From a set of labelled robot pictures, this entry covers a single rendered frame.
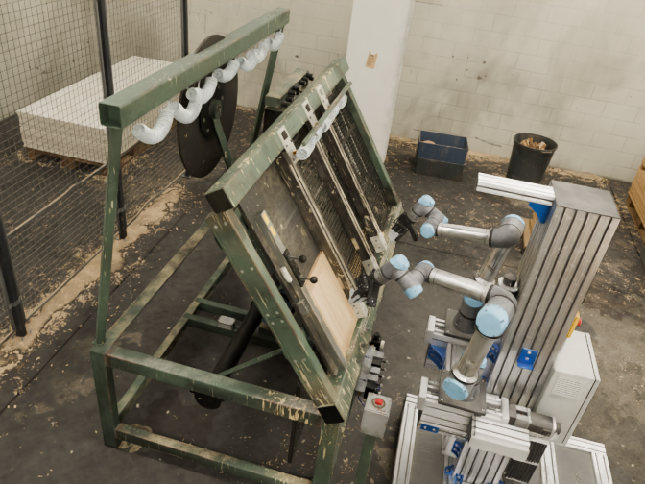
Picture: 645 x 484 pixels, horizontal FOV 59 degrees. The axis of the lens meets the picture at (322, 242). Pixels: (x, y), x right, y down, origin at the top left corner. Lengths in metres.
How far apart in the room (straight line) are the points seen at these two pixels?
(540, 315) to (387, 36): 4.29
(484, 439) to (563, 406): 0.45
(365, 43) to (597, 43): 2.95
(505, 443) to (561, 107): 5.84
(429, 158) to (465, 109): 1.15
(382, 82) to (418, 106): 1.59
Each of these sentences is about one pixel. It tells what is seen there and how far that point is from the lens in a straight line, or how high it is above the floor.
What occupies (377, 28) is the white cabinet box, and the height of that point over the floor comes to 1.71.
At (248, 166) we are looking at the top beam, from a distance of 2.52.
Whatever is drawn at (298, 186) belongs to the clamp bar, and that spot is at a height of 1.66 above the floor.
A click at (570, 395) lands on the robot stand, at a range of 3.02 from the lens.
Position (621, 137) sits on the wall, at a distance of 8.38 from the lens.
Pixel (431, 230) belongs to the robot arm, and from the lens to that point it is 2.97.
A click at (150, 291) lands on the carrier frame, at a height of 0.78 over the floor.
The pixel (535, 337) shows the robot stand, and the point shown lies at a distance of 2.86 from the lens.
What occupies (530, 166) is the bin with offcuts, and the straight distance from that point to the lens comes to 7.13.
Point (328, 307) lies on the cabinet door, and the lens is 3.03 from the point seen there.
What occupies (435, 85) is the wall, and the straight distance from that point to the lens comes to 7.97.
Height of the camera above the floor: 3.05
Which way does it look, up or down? 33 degrees down
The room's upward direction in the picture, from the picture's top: 7 degrees clockwise
